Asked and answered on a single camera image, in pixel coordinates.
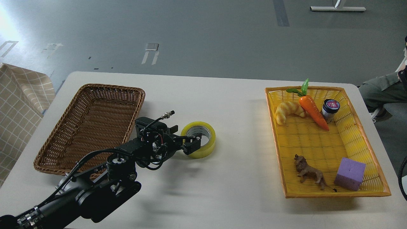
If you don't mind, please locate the toy carrot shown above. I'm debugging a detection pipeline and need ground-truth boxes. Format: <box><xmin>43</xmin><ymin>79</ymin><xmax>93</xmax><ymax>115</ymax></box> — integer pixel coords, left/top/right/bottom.
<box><xmin>286</xmin><ymin>78</ymin><xmax>329</xmax><ymax>131</ymax></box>

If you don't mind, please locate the small dark jar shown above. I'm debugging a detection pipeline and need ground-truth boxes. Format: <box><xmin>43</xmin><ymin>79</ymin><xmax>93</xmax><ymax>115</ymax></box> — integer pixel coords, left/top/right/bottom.
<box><xmin>320</xmin><ymin>99</ymin><xmax>340</xmax><ymax>123</ymax></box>

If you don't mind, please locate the beige checkered cloth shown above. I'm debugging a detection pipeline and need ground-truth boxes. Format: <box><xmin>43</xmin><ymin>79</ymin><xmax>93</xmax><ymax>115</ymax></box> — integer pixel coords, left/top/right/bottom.
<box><xmin>0</xmin><ymin>63</ymin><xmax>56</xmax><ymax>185</ymax></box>

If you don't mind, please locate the yellow tape roll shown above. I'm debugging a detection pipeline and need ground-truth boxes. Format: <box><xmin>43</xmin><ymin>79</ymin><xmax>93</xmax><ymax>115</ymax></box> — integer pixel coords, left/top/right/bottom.
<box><xmin>181</xmin><ymin>121</ymin><xmax>216</xmax><ymax>158</ymax></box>

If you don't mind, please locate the brown wicker basket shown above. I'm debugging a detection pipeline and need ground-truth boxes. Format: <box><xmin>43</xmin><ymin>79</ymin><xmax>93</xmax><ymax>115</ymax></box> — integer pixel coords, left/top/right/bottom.
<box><xmin>33</xmin><ymin>84</ymin><xmax>146</xmax><ymax>176</ymax></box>

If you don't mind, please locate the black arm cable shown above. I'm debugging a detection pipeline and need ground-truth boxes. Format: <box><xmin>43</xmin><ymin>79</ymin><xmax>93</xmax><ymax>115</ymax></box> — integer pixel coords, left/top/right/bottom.
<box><xmin>140</xmin><ymin>110</ymin><xmax>176</xmax><ymax>134</ymax></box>
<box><xmin>398</xmin><ymin>156</ymin><xmax>407</xmax><ymax>201</ymax></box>

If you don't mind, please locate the purple foam cube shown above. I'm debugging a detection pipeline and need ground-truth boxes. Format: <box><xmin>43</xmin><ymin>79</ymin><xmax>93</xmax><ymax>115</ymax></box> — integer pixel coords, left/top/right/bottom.
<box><xmin>334</xmin><ymin>157</ymin><xmax>366</xmax><ymax>191</ymax></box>

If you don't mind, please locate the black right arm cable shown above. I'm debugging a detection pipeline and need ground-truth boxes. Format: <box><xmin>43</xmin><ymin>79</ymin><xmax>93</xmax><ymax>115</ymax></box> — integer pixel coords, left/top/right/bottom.
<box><xmin>398</xmin><ymin>156</ymin><xmax>407</xmax><ymax>201</ymax></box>

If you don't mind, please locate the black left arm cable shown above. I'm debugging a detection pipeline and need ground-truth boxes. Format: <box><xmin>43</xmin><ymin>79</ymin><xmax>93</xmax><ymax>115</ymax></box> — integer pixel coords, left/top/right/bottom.
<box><xmin>140</xmin><ymin>110</ymin><xmax>176</xmax><ymax>134</ymax></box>

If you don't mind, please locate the white metal stand base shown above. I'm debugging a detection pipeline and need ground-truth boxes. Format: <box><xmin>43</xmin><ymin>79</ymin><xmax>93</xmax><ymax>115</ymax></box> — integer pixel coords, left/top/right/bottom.
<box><xmin>310</xmin><ymin>0</ymin><xmax>366</xmax><ymax>12</ymax></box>

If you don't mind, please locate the toy croissant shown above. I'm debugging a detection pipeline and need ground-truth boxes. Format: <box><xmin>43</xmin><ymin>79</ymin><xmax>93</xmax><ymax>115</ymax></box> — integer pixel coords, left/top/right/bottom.
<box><xmin>275</xmin><ymin>101</ymin><xmax>306</xmax><ymax>125</ymax></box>

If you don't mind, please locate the brown toy lion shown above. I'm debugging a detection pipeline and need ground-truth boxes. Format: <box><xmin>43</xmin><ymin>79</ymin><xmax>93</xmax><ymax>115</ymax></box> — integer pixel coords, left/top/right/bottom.
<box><xmin>294</xmin><ymin>155</ymin><xmax>337</xmax><ymax>193</ymax></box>

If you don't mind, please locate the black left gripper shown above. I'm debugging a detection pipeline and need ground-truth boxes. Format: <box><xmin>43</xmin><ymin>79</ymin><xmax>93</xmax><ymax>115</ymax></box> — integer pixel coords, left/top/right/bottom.
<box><xmin>153</xmin><ymin>134</ymin><xmax>202</xmax><ymax>158</ymax></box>

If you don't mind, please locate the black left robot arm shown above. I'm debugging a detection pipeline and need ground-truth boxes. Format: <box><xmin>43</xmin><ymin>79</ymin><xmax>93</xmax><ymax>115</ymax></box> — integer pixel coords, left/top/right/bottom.
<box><xmin>1</xmin><ymin>111</ymin><xmax>210</xmax><ymax>229</ymax></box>

